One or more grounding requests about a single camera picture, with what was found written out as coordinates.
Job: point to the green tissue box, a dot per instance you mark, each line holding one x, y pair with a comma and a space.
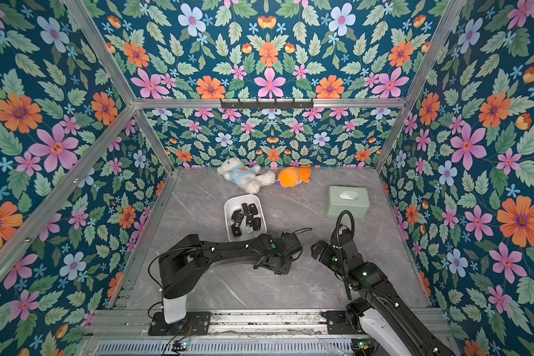
347, 198

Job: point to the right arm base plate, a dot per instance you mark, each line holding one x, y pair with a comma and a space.
338, 322

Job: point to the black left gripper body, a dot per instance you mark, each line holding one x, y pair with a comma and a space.
282, 267

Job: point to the black key pair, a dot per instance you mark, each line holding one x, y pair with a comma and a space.
236, 232
257, 224

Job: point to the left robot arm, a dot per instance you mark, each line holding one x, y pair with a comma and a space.
182, 266

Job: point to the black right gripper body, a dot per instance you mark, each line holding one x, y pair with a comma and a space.
320, 249

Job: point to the black chrome key lowest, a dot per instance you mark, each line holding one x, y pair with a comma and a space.
239, 219

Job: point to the white plush bear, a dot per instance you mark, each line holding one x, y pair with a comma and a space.
245, 177

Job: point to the white storage tray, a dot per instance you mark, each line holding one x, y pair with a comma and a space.
247, 225

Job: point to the orange plush fish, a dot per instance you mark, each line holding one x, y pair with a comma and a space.
293, 176

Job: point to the black shield-shaped car key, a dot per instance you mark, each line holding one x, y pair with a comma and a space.
235, 215

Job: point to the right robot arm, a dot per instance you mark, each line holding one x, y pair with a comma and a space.
379, 311

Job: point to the black wall hook rail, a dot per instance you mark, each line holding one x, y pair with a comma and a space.
259, 104

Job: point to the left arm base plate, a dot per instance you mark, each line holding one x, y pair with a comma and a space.
194, 323

